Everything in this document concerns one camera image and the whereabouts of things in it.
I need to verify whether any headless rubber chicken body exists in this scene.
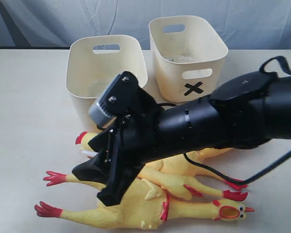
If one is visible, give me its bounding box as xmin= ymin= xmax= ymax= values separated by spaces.
xmin=194 ymin=148 xmax=232 ymax=161

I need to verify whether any whole rubber chicken beak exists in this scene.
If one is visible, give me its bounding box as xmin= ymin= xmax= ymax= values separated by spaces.
xmin=34 ymin=181 xmax=253 ymax=230

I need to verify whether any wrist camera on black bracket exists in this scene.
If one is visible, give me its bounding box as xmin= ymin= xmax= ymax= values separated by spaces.
xmin=88 ymin=71 xmax=139 ymax=127

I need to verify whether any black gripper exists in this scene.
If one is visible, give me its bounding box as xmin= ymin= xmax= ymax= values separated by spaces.
xmin=72 ymin=88 xmax=162 ymax=206

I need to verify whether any whole rubber chicken face down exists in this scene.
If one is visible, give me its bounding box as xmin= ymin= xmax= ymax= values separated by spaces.
xmin=75 ymin=131 xmax=247 ymax=191

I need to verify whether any cream bin marked X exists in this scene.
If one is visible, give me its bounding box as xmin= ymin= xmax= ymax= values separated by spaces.
xmin=149 ymin=16 xmax=228 ymax=103

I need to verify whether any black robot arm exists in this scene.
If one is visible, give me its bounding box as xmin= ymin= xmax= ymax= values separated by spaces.
xmin=72 ymin=71 xmax=291 ymax=206

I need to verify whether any black cable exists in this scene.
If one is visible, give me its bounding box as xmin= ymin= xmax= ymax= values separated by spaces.
xmin=184 ymin=55 xmax=291 ymax=186

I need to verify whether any grey backdrop curtain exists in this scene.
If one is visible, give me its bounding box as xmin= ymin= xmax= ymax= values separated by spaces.
xmin=0 ymin=0 xmax=291 ymax=50

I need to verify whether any cream bin marked O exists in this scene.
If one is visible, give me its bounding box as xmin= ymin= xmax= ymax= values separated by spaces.
xmin=66 ymin=35 xmax=148 ymax=133

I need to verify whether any rubber chicken head with tube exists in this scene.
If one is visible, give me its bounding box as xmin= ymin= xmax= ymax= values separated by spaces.
xmin=126 ymin=164 xmax=248 ymax=201

